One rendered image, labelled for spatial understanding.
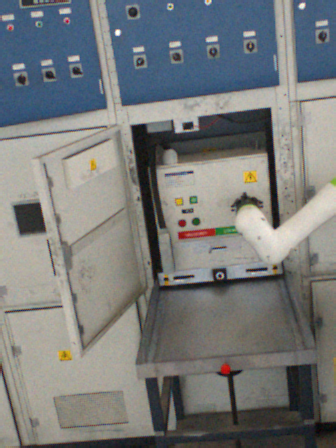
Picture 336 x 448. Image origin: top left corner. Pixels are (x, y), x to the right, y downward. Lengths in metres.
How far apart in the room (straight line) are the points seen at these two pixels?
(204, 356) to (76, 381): 1.03
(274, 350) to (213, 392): 0.92
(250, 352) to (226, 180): 0.78
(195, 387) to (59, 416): 0.69
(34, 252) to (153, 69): 0.95
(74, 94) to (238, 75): 0.65
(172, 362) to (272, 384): 0.95
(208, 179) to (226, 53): 0.50
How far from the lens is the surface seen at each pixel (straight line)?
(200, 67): 2.49
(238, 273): 2.67
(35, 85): 2.46
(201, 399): 3.02
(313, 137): 2.56
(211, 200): 2.57
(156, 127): 2.61
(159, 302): 2.57
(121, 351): 2.90
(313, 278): 2.76
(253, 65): 2.50
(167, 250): 2.53
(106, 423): 3.13
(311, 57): 2.52
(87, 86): 2.52
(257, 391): 3.00
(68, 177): 2.20
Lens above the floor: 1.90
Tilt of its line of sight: 20 degrees down
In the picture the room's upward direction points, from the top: 8 degrees counter-clockwise
